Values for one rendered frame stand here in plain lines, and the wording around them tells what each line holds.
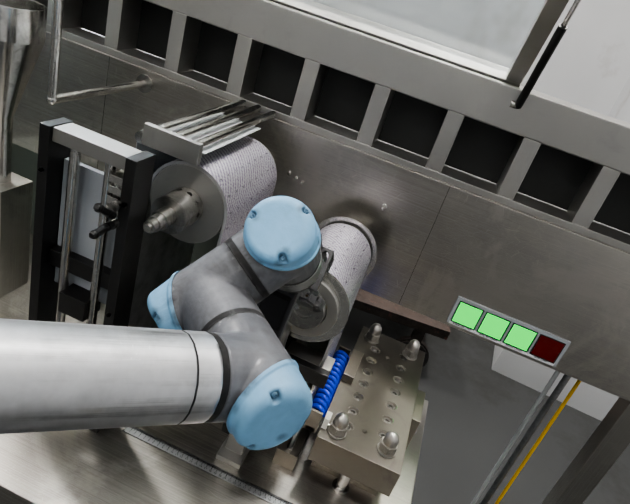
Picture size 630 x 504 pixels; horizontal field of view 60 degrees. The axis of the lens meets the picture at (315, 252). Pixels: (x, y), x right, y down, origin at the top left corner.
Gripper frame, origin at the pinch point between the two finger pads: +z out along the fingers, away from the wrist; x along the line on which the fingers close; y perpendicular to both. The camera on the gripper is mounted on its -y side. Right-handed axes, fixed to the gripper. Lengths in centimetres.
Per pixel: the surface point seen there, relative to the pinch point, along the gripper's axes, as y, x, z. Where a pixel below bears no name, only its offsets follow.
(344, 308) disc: 2.9, -7.1, 3.2
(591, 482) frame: -4, -82, 72
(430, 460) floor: -20, -61, 175
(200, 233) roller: 5.0, 20.6, 2.2
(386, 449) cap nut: -15.5, -23.1, 16.3
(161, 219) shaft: 2.8, 23.3, -8.4
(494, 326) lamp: 17, -37, 33
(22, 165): 10, 85, 40
